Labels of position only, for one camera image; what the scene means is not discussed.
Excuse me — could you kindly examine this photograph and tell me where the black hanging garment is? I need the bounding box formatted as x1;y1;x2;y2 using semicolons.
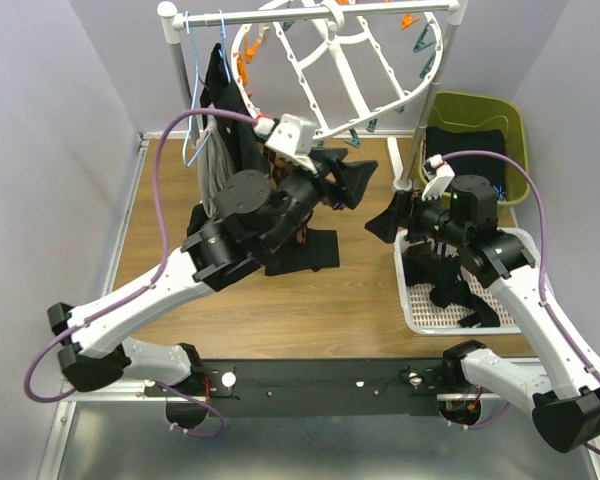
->
186;44;340;276

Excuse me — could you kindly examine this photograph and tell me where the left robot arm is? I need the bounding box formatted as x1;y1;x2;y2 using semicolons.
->
48;148;378;395

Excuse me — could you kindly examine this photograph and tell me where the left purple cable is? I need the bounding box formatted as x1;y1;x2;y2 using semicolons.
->
23;108;266;404

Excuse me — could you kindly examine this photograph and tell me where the white perforated basket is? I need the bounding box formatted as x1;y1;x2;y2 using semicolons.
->
394;230;521;336

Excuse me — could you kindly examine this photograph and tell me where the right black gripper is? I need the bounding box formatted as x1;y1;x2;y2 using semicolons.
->
364;186;469;247

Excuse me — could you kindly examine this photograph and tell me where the white clothes rack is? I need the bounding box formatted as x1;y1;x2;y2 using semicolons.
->
157;1;468;189

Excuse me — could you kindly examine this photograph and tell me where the white round clip hanger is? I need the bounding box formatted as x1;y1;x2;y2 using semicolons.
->
229;1;460;140

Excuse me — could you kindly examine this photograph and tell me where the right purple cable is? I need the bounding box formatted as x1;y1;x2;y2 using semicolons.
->
442;151;600;461

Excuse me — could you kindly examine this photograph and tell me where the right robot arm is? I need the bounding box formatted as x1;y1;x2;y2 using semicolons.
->
365;175;600;453

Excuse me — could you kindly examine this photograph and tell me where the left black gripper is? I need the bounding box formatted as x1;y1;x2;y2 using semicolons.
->
262;148;380;254

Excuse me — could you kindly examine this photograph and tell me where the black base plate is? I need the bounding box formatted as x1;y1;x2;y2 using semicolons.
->
144;357;481;419

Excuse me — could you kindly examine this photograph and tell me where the purple cable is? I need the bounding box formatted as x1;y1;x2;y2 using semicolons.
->
442;151;600;461
23;108;266;404

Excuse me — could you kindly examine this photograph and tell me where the aluminium frame rail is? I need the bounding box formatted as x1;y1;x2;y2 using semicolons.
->
37;134;150;479

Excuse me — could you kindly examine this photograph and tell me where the argyle brown sock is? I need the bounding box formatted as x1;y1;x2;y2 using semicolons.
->
294;222;311;247
262;145;291;187

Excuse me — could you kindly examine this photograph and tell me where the black cloth in bin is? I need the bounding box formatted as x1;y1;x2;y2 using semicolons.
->
425;127;506;201

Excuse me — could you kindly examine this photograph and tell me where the blue wire hanger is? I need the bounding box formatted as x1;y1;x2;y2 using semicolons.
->
181;21;231;168

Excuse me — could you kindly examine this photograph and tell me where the green laundry bin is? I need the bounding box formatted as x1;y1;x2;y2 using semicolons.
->
415;91;530;209

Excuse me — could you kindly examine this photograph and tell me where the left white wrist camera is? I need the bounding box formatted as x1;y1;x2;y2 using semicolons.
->
253;114;318;174

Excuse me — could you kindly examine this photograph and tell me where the brown striped sock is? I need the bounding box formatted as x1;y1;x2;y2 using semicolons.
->
426;239;457;261
402;242;431;258

